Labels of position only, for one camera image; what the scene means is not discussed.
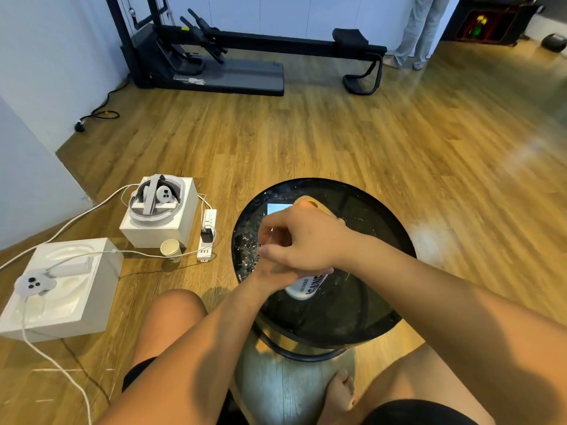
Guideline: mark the person's right hand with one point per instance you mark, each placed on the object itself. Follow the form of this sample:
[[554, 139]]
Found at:
[[310, 243]]

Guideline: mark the person's left hand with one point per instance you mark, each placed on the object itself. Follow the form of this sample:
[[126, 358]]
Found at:
[[270, 278]]

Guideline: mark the white shaker bottle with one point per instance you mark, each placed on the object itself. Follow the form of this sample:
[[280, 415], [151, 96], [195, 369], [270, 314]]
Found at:
[[303, 291]]

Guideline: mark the black gold shaker lid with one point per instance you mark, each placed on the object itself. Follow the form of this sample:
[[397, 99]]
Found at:
[[316, 204]]

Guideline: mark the person's left forearm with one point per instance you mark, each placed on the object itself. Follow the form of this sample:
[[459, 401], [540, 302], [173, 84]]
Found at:
[[186, 362]]

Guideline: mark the person's right forearm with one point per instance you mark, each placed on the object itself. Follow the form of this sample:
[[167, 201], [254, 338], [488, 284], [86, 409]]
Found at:
[[465, 323]]

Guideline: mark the small paper cup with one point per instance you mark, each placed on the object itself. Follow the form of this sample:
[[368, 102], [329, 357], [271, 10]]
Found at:
[[170, 248]]

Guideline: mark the person's left leg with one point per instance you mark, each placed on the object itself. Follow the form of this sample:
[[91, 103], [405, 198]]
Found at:
[[170, 323]]

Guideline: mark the person's leg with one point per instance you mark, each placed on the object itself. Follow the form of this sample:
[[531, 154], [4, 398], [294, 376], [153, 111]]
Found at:
[[407, 380], [170, 323]]

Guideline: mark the person's right leg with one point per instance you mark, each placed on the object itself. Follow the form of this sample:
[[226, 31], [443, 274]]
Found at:
[[407, 380]]

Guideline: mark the round black glass side table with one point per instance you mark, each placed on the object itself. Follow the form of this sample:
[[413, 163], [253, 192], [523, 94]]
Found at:
[[336, 314]]

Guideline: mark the black charger plug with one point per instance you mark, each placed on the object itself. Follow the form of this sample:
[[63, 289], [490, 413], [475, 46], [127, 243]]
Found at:
[[207, 236]]

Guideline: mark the white power strip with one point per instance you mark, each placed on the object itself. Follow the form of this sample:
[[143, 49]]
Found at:
[[210, 217]]

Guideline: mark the white box with headset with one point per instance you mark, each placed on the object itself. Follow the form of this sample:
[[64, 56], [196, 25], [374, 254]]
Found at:
[[149, 201]]

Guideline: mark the white moulded tray box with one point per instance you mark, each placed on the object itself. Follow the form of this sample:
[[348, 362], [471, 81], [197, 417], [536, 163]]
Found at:
[[95, 312]]

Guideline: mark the black rowing machine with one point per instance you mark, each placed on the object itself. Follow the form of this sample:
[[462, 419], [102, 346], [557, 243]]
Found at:
[[230, 77]]

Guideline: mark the black shorts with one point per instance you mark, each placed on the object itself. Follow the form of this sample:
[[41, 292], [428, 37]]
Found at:
[[416, 413]]

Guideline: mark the dark wooden cabinet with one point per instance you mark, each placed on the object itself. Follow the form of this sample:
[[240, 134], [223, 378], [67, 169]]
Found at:
[[449, 22]]

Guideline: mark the yellow green toy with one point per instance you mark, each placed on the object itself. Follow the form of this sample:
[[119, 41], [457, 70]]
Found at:
[[477, 28]]

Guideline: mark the dark round floor object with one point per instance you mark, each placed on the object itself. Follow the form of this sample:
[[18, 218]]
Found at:
[[554, 43]]

